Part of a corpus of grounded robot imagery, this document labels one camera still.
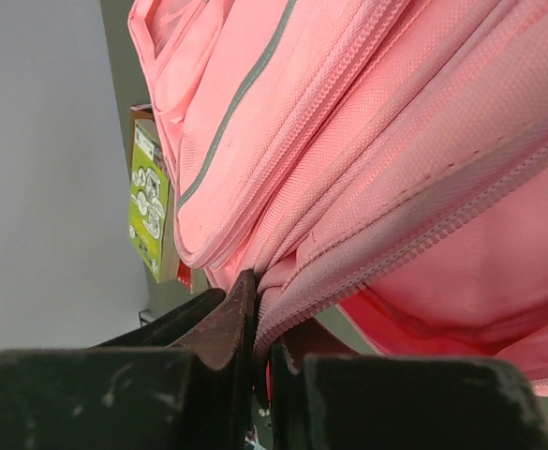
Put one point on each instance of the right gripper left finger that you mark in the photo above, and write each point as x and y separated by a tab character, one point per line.
195	394

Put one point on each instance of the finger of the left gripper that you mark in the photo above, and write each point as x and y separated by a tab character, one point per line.
196	318

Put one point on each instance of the pink student backpack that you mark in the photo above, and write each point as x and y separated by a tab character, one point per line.
386	157

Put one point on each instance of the green paperback book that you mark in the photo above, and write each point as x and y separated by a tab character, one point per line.
149	219

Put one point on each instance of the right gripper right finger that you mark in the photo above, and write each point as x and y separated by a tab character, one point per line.
341	401

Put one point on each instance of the red paperback book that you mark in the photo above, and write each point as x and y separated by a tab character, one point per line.
184	275

